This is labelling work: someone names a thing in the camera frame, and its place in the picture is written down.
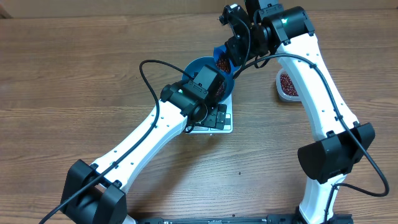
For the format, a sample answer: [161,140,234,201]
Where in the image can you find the blue plastic scoop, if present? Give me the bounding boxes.
[213,45,239,75]

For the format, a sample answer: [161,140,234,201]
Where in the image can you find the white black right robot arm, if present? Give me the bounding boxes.
[219,1,375,223]

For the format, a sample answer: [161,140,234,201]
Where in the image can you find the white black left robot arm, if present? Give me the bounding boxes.
[60,65,234,223]

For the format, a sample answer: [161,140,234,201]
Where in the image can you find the white digital kitchen scale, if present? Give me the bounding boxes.
[190,95,233,135]

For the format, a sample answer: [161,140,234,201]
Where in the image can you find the teal blue bowl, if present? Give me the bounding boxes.
[185,57,234,102]

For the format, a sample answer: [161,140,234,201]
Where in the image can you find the clear plastic food container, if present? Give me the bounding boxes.
[275,68,301,103]

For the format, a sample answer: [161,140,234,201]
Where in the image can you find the red adzuki beans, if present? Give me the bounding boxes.
[215,53,300,103]

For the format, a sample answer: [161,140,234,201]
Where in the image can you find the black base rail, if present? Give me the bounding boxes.
[133,212,354,224]

